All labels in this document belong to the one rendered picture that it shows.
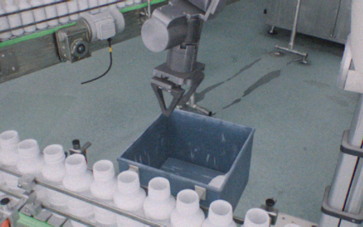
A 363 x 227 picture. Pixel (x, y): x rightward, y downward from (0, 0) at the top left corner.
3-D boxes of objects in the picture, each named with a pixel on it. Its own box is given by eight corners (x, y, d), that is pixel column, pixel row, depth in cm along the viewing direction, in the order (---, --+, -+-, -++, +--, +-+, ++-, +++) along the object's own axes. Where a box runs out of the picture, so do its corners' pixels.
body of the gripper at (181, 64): (151, 77, 74) (155, 40, 70) (177, 63, 82) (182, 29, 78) (181, 88, 71) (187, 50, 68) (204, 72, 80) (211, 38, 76)
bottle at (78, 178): (81, 207, 86) (70, 147, 77) (105, 214, 84) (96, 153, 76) (65, 227, 81) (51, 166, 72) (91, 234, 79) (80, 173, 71)
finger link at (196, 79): (155, 108, 80) (161, 66, 76) (172, 96, 86) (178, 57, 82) (183, 119, 78) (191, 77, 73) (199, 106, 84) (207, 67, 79)
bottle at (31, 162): (39, 192, 90) (24, 133, 81) (62, 197, 89) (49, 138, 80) (23, 210, 85) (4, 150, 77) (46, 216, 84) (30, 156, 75)
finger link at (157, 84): (145, 114, 77) (150, 71, 73) (164, 101, 83) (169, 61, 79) (175, 126, 75) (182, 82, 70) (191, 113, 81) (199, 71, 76)
